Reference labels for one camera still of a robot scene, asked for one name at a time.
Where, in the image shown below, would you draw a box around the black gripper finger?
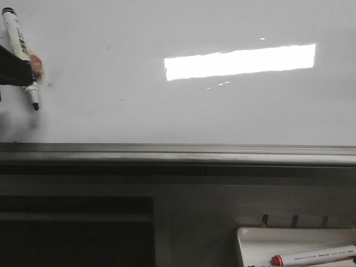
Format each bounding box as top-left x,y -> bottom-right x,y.
0,46 -> 35,86

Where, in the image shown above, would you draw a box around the black whiteboard marker with magnet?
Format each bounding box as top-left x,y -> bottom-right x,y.
2,7 -> 43,111

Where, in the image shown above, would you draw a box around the red capped whiteboard marker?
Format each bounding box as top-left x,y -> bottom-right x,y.
271,245 -> 355,266

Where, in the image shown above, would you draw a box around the white pegboard stand panel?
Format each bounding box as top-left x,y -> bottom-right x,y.
1,164 -> 355,266

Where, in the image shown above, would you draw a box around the white marker tray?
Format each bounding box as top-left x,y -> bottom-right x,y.
236,227 -> 355,266

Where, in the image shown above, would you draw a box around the white whiteboard with aluminium frame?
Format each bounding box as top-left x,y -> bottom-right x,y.
1,1 -> 355,166

